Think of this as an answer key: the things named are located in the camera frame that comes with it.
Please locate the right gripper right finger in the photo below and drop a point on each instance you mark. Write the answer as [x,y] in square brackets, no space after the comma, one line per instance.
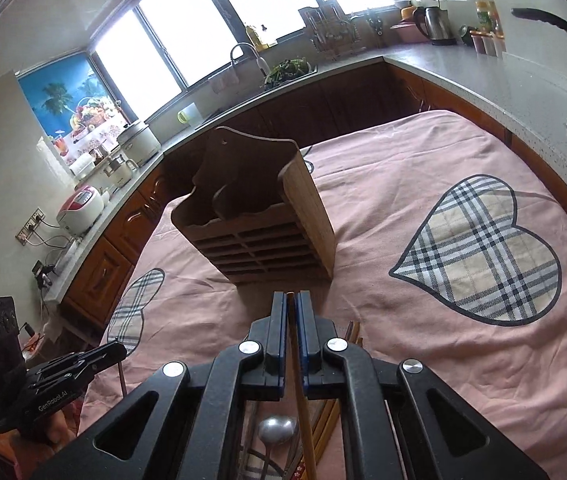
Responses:
[400,421]

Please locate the light wooden chopstick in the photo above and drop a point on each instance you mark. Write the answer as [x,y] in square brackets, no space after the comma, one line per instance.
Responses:
[305,423]

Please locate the white cooking pot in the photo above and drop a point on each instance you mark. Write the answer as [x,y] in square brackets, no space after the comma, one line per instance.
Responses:
[138,142]

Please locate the metal spoon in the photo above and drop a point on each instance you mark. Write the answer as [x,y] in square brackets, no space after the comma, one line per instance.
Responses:
[273,431]

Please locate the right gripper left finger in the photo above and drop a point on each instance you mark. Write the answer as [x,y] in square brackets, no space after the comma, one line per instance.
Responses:
[183,422]

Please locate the steel electric kettle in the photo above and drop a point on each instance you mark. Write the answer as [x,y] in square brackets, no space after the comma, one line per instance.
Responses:
[433,23]

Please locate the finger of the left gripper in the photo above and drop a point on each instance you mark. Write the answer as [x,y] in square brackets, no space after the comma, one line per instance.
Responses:
[100,358]

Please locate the wooden utensil holder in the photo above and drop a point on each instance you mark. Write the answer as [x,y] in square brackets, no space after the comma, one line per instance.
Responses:
[255,212]

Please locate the yellow wooden chopstick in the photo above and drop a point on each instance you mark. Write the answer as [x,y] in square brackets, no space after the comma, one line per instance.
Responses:
[330,410]

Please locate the white cup green handle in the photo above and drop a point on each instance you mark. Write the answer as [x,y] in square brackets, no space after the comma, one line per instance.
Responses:
[190,115]

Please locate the dish drying rack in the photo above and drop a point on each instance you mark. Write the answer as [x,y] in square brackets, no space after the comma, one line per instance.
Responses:
[330,30]

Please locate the small white electric pot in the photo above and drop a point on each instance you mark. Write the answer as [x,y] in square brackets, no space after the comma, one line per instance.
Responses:
[119,169]

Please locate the pink plastic basin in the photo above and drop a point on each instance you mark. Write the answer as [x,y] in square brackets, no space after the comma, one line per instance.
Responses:
[409,33]

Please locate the red white rice cooker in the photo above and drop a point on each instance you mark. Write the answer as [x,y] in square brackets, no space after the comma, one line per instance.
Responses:
[79,212]

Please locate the kitchen faucet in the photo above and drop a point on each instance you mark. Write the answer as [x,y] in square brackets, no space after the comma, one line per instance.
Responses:
[249,51]

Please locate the green leafy vegetables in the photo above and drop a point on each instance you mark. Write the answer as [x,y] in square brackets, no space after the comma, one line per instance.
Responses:
[286,71]

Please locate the tropical beach poster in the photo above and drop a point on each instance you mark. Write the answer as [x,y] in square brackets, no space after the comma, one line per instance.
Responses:
[73,107]

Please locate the pink tablecloth with hearts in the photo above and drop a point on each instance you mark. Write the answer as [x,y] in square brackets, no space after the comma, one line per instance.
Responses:
[449,250]

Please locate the wall power outlet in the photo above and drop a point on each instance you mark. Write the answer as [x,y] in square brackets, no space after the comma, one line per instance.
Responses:
[30,226]

